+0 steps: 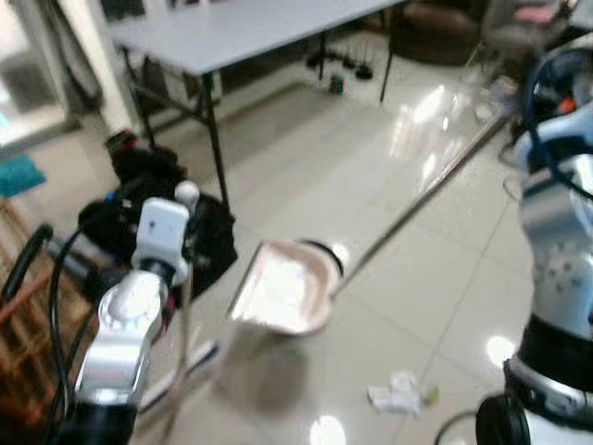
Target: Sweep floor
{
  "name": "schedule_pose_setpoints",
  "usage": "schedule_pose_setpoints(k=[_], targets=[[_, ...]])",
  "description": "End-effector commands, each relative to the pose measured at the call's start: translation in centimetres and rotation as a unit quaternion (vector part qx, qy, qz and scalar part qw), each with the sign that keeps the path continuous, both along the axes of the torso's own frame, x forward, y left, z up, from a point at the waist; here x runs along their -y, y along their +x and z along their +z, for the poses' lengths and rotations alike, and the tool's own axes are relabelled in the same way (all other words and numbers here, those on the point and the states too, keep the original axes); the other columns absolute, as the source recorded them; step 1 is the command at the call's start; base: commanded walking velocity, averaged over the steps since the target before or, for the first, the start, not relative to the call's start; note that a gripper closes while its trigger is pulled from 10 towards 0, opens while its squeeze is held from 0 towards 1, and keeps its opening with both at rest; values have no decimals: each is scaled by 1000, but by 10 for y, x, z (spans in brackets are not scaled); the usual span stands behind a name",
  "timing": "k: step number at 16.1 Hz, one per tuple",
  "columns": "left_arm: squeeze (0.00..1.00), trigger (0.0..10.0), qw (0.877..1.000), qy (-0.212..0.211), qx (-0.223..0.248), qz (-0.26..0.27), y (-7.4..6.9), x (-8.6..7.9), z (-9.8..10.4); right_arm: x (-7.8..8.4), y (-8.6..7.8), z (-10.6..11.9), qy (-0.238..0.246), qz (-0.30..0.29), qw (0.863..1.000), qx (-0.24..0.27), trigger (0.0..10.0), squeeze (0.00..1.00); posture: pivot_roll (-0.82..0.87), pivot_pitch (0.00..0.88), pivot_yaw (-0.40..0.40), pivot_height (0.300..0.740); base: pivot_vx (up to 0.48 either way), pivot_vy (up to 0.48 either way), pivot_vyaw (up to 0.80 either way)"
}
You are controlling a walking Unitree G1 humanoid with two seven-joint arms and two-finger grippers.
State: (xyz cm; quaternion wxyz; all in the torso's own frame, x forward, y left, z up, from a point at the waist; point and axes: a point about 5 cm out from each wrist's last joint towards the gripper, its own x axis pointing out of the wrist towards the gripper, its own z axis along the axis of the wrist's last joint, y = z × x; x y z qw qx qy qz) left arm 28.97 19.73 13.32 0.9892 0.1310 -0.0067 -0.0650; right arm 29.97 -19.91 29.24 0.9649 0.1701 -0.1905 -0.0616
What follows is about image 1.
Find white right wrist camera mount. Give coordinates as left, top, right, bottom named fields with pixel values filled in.
left=512, top=100, right=593, bottom=175

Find large black bag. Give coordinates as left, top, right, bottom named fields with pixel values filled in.
left=78, top=167, right=239, bottom=299

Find chair with pink cushion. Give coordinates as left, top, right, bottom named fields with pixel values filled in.
left=481, top=0, right=582, bottom=58

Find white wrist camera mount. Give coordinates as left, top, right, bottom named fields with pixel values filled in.
left=132, top=197, right=192, bottom=276
left=512, top=100, right=593, bottom=175

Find broom with white knob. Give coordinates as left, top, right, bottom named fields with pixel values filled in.
left=137, top=181, right=224, bottom=437

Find crumpled white tissue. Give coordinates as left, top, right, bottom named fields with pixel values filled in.
left=367, top=370, right=438, bottom=415

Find black device with cables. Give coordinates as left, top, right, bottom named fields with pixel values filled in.
left=305, top=50, right=377, bottom=95

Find dark brown armchair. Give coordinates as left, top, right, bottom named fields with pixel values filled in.
left=388, top=0, right=494, bottom=67

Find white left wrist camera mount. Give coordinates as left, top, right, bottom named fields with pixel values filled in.
left=132, top=197, right=192, bottom=276

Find beige dustpan with metal handle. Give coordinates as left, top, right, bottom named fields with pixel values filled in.
left=226, top=109, right=517, bottom=337

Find teal floor mat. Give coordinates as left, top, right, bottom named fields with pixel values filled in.
left=0, top=152, right=46, bottom=198

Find grey folding table black legs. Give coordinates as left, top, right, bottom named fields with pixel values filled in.
left=105, top=0, right=410, bottom=211

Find small black bag red trim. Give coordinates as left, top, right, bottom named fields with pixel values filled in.
left=103, top=129, right=183, bottom=184

